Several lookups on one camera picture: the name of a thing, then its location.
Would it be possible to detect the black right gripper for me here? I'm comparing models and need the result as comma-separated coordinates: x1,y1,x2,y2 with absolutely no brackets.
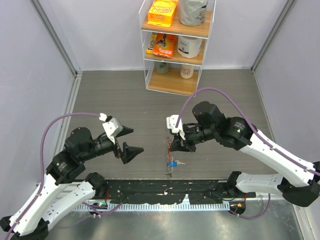
169,123,217,153

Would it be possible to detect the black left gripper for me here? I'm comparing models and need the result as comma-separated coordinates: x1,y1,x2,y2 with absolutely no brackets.
81,125,145,162

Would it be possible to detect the red handled metal key organizer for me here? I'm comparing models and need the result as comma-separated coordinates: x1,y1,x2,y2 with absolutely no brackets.
166,136,173,177

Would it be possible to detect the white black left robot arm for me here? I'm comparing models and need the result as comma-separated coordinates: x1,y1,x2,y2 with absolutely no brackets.
0,127,144,240

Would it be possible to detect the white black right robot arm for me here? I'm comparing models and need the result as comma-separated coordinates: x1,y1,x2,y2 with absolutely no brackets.
166,101,320,207

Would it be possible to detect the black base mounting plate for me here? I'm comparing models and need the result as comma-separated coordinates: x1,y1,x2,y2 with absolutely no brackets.
93,179,256,205

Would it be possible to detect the white patterned cup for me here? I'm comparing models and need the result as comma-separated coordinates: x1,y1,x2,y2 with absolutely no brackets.
180,64,194,79

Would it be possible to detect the grey green mug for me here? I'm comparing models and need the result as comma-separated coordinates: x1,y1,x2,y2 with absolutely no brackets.
154,61,170,74

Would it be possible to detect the yellow black candy box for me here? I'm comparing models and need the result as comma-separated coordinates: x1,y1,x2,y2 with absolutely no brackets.
145,33,158,55

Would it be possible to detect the white bag middle shelf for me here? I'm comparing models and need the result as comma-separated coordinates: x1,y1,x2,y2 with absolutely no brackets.
177,35,203,59

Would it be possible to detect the orange snack box middle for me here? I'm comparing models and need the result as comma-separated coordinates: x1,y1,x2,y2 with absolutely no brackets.
152,33,177,59

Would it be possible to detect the orange snack box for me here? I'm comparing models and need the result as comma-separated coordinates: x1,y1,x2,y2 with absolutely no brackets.
152,33,177,59
147,0,179,28

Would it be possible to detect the grey white bag top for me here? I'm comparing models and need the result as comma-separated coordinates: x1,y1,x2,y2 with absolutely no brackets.
178,0,208,27

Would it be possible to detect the orange snack box top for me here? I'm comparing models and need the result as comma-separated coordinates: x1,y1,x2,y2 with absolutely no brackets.
147,0,179,28

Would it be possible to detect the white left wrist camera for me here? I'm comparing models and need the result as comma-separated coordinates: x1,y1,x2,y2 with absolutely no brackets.
102,116,124,144

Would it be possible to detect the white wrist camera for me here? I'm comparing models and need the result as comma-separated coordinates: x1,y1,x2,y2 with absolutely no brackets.
102,116,124,144
165,114,186,140

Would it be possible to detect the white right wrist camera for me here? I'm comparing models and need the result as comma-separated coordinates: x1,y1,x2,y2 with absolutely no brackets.
165,114,186,140

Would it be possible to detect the slotted white cable duct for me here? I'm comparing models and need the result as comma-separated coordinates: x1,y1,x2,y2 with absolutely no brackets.
72,201,230,213

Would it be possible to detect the aluminium frame rail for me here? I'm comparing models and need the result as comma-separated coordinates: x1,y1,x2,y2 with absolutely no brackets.
28,68,83,190

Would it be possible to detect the white wire wooden shelf rack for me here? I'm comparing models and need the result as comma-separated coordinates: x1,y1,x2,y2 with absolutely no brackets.
138,0,217,96

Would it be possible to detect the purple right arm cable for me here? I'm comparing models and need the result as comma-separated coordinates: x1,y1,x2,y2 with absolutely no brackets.
175,87,320,220

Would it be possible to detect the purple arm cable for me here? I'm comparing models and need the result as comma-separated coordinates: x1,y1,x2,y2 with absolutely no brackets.
175,87,320,220
2,112,127,240

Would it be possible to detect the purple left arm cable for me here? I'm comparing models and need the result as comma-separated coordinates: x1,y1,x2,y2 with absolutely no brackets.
2,112,127,240

